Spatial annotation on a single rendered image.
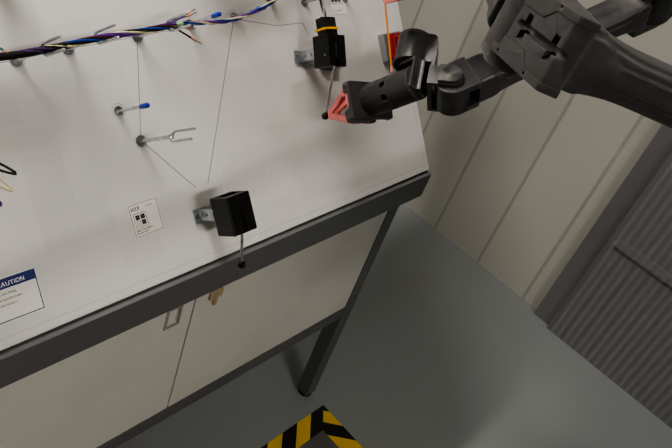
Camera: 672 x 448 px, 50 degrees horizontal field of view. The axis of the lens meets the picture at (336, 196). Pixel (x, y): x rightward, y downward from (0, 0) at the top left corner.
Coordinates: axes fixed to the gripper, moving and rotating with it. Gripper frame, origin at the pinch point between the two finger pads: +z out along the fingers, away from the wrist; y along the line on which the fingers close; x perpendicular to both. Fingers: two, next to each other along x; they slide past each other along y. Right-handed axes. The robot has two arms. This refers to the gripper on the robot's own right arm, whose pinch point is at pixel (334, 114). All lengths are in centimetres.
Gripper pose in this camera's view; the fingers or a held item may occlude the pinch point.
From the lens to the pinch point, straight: 131.7
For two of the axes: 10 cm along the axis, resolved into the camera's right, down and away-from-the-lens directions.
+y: -7.0, 0.6, -7.1
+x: 1.7, 9.8, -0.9
